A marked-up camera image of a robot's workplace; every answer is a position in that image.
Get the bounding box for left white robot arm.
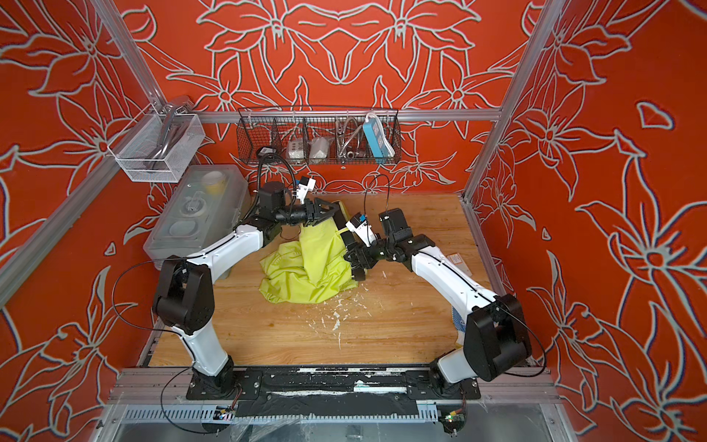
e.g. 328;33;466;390
153;182;342;390

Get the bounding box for metal tongs in basket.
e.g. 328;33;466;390
335;117;366;161

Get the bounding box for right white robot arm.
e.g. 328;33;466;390
334;208;532;384

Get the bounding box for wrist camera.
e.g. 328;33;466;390
346;213;377;247
296;176;316;204

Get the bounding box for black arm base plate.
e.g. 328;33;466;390
186;365;481;401

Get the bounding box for white plastic adapter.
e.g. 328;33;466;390
309;136;333;164

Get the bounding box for black wire wall basket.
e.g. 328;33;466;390
236;106;402;166

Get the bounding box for clear plastic wall bin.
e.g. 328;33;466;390
109;112;205;183

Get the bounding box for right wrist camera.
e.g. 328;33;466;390
346;213;377;247

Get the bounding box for lime green trousers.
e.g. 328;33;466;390
259;219;358;305

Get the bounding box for metal tool in bin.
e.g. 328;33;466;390
148;95;194;169

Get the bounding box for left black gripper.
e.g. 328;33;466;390
275;200;339;228

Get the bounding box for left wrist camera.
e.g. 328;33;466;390
296;176;316;204

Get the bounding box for translucent plastic storage box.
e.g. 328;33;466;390
144;165;252;270

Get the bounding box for yellow tape roll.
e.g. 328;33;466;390
202;171;228;195

